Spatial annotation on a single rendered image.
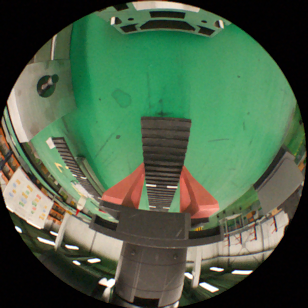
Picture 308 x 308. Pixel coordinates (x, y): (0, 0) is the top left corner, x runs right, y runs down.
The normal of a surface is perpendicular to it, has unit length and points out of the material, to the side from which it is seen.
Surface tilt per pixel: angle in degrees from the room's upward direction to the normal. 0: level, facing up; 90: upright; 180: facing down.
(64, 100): 90
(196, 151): 0
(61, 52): 90
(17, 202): 90
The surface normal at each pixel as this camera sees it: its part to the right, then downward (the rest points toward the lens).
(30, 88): 0.99, 0.07
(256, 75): -0.13, 0.64
